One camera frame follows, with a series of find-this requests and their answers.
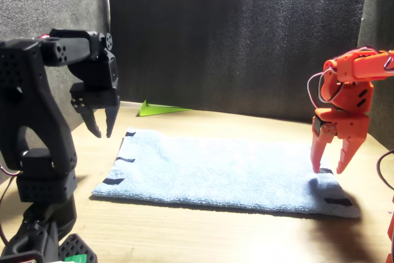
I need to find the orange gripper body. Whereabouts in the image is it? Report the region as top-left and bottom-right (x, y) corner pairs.
(312, 106), (371, 141)

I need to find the lime green plastic wedge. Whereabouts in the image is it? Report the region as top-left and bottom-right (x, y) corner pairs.
(136, 99), (193, 118)

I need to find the dark looped base cable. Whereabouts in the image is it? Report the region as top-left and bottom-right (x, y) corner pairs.
(377, 148), (394, 192)

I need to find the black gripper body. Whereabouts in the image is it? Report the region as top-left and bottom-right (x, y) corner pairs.
(68, 49), (121, 113)

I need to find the white red orange arm wire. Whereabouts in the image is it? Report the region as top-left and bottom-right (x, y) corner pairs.
(306, 46), (394, 111)

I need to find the light blue towel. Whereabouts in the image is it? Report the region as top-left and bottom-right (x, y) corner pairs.
(91, 126), (361, 220)

